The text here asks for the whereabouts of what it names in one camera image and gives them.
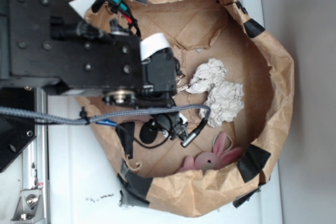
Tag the pink plush bunny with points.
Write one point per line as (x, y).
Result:
(222, 154)

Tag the small crumpled white paper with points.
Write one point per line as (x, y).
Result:
(207, 76)

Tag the black mounting bracket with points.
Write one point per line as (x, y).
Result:
(16, 134)

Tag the brown paper bag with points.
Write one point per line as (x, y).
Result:
(199, 30)

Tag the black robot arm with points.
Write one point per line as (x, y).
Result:
(46, 44)

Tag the crumpled white paper ball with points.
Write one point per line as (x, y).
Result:
(225, 101)

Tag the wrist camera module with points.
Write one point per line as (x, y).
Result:
(171, 125)

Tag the aluminium rail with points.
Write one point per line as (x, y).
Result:
(34, 202)

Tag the silver keys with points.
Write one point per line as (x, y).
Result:
(182, 83)

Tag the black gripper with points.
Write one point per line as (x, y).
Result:
(160, 72)

